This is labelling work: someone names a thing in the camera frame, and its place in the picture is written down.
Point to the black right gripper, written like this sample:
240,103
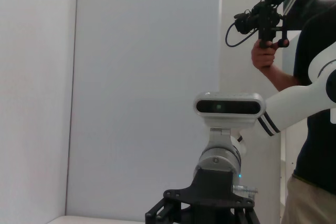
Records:
210,190

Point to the black handheld camera rig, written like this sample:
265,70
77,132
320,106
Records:
265,19

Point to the bare person's forearm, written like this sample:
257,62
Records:
281,77

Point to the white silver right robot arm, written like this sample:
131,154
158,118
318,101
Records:
294,103

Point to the bare person's hand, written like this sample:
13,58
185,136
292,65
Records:
261,56

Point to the khaki trousers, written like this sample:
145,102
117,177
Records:
309,205

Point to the black shirt torso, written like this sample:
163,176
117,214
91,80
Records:
315,37

